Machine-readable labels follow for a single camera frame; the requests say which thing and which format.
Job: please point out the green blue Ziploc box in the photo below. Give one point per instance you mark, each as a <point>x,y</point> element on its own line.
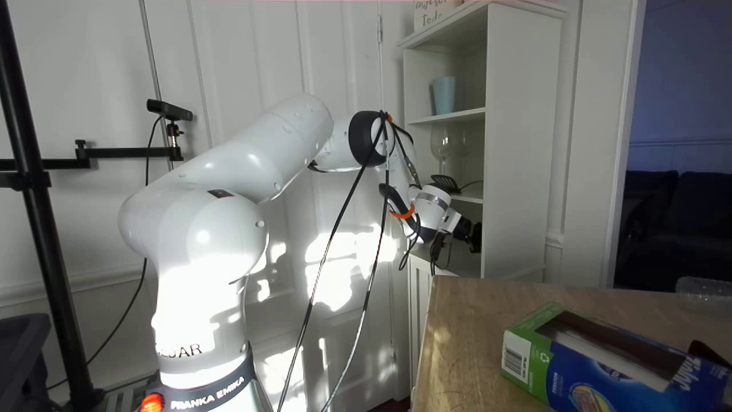
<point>608,367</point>

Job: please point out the dark sofa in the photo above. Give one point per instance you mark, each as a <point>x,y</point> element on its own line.
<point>674,225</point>

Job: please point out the clear wine glass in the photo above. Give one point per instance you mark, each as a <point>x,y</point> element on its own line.
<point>447,145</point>

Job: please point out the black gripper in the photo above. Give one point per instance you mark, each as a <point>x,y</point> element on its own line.
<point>470,235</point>

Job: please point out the clear plastic packet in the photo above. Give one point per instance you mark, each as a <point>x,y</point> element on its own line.
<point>705,294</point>

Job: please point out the black tripod stand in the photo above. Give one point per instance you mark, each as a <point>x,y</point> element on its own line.
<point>29,191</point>

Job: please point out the black mounted camera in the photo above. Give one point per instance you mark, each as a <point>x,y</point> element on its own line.
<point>170,108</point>

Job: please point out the white open shelf unit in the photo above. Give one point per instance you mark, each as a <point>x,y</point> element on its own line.
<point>521,137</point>

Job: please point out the teal plastic cup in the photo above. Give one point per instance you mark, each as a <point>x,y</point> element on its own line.
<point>442,94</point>

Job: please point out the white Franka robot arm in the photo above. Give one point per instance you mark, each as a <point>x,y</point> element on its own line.
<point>228,175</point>

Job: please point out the white door frame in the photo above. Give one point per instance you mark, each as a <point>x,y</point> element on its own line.
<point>618,137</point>

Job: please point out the white panelled door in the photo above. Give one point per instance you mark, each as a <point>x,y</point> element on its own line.
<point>420,320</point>

